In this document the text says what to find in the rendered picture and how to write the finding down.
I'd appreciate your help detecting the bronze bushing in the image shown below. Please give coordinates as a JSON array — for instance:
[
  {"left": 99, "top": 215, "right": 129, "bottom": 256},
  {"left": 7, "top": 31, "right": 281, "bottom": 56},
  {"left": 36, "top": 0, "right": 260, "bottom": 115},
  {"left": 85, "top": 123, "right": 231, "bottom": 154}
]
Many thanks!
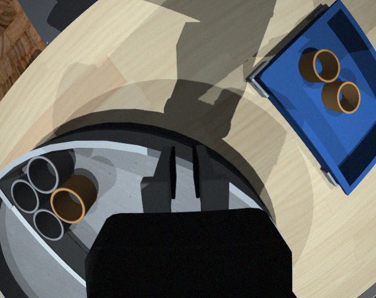
[
  {"left": 50, "top": 174, "right": 97, "bottom": 224},
  {"left": 321, "top": 81, "right": 361, "bottom": 114},
  {"left": 299, "top": 49, "right": 340, "bottom": 83}
]

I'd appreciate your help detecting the grey round turntable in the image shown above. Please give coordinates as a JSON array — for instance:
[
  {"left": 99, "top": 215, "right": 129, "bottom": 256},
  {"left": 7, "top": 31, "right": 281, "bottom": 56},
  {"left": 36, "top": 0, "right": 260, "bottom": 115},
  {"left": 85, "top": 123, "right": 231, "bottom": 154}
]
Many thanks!
[{"left": 0, "top": 122, "right": 273, "bottom": 298}]

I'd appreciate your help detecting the grey metal bushing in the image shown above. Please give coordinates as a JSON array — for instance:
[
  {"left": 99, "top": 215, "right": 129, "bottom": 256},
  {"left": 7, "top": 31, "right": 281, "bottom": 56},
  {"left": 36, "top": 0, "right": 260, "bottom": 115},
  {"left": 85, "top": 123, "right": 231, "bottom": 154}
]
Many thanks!
[
  {"left": 27, "top": 150, "right": 74, "bottom": 194},
  {"left": 33, "top": 199, "right": 72, "bottom": 241},
  {"left": 11, "top": 174, "right": 53, "bottom": 213}
]

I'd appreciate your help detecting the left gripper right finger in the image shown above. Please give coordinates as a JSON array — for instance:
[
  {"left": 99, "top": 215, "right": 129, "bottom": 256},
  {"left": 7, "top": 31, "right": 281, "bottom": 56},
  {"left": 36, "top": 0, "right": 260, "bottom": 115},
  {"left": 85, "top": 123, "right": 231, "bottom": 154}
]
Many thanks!
[{"left": 192, "top": 145, "right": 229, "bottom": 211}]

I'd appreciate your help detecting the blue open-top crate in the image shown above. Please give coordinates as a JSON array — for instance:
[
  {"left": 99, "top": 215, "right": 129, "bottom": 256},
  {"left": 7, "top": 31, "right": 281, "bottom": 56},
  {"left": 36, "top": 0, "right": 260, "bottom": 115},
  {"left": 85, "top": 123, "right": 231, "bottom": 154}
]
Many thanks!
[{"left": 253, "top": 0, "right": 376, "bottom": 196}]

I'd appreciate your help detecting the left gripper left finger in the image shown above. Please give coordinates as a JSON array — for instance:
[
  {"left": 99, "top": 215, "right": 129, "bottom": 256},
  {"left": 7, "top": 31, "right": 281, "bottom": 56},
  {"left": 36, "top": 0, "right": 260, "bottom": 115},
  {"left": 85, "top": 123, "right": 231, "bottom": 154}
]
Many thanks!
[{"left": 140, "top": 146, "right": 177, "bottom": 213}]

